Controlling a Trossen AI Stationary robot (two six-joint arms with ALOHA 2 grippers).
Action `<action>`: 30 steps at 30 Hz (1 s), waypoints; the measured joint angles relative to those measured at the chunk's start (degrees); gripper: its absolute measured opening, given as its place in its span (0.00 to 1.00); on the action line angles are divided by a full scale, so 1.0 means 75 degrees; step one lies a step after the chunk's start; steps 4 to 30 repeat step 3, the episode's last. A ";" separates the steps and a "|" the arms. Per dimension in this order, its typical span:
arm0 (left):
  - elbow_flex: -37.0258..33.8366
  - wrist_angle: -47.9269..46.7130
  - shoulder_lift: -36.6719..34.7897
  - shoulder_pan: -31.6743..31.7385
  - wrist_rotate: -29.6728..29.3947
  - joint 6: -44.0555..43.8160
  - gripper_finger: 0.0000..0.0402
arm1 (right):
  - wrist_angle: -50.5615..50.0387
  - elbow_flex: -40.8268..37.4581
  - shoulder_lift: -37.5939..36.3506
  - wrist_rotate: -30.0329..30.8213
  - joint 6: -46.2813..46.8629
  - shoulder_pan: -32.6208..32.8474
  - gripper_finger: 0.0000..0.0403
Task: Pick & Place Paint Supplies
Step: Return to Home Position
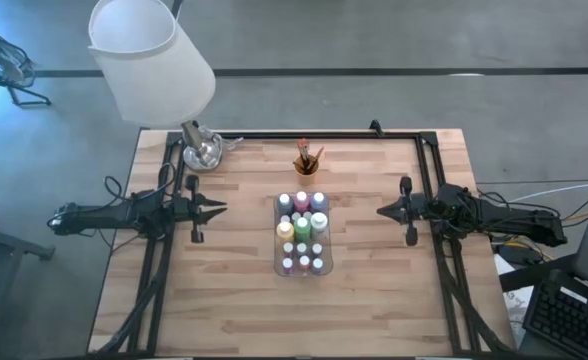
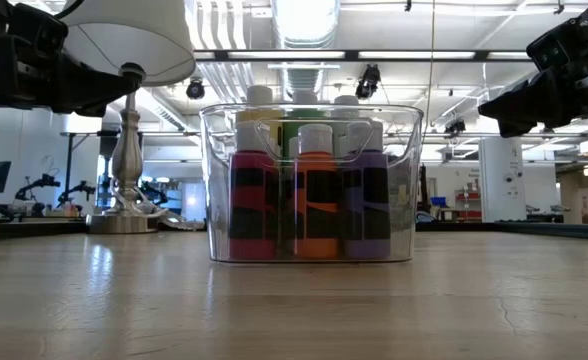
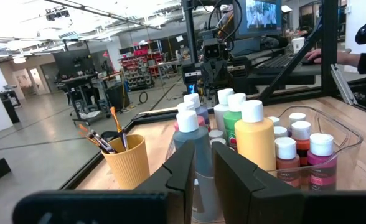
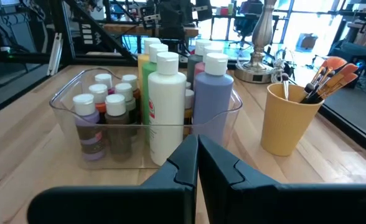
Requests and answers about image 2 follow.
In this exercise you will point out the silver ventilation duct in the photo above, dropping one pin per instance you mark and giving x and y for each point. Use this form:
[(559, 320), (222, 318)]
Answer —
[(304, 80)]

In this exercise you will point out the white shade table lamp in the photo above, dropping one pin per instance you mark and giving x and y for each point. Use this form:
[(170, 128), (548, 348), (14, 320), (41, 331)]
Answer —
[(134, 35)]

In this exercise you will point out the small purple paint bottle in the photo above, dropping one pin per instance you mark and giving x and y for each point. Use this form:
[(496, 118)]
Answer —
[(366, 247)]

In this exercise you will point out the large green paint bottle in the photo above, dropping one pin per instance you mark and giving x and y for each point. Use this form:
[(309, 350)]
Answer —
[(304, 97)]

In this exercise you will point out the black background robot arm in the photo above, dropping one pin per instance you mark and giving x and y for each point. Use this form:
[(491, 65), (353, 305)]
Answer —
[(36, 187), (76, 190)]

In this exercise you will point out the small magenta paint bottle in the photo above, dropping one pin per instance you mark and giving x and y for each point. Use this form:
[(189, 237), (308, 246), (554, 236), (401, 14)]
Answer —
[(251, 245)]

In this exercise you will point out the large white paint bottle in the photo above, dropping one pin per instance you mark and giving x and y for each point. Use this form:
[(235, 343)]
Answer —
[(346, 100)]

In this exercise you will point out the long ceiling light strip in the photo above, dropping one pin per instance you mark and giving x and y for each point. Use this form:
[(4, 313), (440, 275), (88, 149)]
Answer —
[(414, 54), (284, 54)]

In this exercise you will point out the black ceiling spotlight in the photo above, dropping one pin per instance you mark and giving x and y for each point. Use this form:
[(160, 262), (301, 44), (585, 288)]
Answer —
[(369, 82), (194, 89), (455, 126)]

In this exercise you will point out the clear plastic bin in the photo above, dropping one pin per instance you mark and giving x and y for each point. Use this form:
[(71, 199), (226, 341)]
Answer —
[(404, 240)]

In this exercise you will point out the black ceiling rail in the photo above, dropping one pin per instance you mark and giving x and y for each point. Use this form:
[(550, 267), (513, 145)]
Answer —
[(351, 55)]

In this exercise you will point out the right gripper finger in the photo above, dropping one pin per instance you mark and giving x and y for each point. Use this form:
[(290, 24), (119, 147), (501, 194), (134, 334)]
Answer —
[(519, 107)]

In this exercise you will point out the red background shelf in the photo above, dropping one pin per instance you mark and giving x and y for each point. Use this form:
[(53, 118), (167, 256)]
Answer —
[(469, 200)]

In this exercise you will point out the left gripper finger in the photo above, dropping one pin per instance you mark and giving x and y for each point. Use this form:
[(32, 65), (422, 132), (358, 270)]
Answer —
[(104, 95)]

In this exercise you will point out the white wall box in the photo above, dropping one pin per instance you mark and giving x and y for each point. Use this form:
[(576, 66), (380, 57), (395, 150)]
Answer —
[(81, 125)]

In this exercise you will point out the white cylindrical column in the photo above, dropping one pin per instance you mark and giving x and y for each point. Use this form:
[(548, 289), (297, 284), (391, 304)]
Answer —
[(504, 190)]

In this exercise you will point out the small orange paint bottle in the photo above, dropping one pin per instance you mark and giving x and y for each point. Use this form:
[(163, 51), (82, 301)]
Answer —
[(316, 245)]

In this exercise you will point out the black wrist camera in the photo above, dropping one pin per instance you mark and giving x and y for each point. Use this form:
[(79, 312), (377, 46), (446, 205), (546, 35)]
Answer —
[(549, 47), (36, 30)]

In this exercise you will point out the large yellow paint bottle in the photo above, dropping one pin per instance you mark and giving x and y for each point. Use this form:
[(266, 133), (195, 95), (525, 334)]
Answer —
[(260, 95)]

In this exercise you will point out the black T stand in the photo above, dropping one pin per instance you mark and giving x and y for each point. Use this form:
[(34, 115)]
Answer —
[(69, 170)]

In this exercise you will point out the black metal table frame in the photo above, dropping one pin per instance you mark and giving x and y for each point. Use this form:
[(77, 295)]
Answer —
[(24, 231)]

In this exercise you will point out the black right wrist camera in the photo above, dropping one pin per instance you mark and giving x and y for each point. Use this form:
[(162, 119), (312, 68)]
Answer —
[(549, 47)]

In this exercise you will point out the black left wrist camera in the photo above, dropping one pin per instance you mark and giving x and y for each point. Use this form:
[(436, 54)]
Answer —
[(36, 30)]

